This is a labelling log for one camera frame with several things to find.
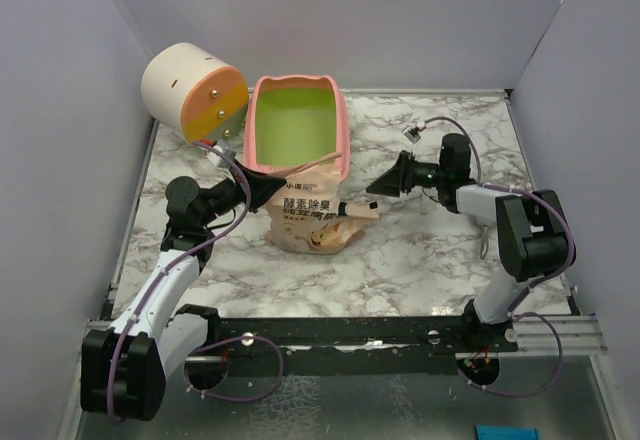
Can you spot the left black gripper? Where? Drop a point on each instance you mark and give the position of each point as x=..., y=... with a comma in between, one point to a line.
x=263, y=186

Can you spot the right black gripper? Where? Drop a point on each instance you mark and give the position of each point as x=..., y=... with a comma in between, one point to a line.
x=398, y=179

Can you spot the beige cat litter bag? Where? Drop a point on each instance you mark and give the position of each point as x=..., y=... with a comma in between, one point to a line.
x=307, y=216

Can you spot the clear plastic litter scoop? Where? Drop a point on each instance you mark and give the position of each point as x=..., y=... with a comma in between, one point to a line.
x=482, y=227

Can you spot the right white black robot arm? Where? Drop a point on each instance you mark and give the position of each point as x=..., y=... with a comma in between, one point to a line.
x=535, y=243

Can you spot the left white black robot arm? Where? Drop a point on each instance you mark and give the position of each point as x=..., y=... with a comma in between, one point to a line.
x=125, y=367

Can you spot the pink green litter box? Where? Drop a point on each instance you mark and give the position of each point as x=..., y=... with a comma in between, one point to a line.
x=295, y=119

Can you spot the cream orange cylindrical container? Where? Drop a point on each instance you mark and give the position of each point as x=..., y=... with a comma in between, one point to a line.
x=195, y=94

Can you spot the blue object at bottom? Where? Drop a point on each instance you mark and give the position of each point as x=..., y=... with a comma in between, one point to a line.
x=484, y=432

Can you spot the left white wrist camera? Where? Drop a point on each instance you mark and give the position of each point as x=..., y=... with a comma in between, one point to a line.
x=221, y=156

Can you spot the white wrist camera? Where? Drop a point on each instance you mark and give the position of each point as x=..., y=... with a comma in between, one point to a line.
x=221, y=156
x=413, y=134

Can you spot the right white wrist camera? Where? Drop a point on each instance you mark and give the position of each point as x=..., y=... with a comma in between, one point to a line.
x=413, y=134

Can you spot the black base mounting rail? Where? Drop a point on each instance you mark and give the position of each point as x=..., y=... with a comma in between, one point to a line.
x=344, y=346

